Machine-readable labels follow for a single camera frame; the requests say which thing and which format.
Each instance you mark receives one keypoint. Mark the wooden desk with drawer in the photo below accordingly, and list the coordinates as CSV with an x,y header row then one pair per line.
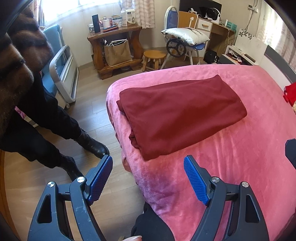
x,y
220,36

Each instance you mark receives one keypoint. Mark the wooden side table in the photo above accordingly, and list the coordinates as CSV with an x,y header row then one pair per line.
x,y
98,40

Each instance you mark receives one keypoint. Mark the white box on table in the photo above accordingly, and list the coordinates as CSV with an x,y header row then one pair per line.
x,y
128,17

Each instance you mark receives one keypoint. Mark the red cloth on headboard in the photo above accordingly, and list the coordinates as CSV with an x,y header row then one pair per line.
x,y
289,94

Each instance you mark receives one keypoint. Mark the beige tote bag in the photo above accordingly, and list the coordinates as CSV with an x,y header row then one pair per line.
x,y
117,52

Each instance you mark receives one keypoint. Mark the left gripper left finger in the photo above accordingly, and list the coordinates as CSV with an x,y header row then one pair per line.
x,y
50,220

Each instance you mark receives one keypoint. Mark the small round wooden stool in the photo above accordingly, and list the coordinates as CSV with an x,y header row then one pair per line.
x,y
152,60

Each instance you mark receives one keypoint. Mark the folded dark red garment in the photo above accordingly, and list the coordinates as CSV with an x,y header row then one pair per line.
x,y
168,117

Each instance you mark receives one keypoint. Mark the blue grey care cot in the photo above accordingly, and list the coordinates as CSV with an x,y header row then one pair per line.
x,y
60,76

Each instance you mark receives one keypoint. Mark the black steering wheel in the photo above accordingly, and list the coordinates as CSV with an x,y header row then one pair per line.
x,y
176,48

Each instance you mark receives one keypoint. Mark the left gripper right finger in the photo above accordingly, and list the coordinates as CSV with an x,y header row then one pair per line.
x,y
245,220

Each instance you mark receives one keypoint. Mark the grey bed headboard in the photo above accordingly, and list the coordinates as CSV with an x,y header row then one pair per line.
x,y
281,64

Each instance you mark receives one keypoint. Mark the bystander in fur coat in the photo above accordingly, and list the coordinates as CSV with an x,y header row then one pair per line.
x,y
24,53

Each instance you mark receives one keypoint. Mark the pink bed cover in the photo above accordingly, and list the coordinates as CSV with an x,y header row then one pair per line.
x,y
252,150

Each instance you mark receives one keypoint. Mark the blue white folding chair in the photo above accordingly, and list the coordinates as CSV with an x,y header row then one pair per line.
x,y
171,21

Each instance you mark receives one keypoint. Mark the white pillow on chair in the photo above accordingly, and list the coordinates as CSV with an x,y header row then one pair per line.
x,y
189,36

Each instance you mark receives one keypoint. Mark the white bedside cabinet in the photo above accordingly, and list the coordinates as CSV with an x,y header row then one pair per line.
x,y
247,50

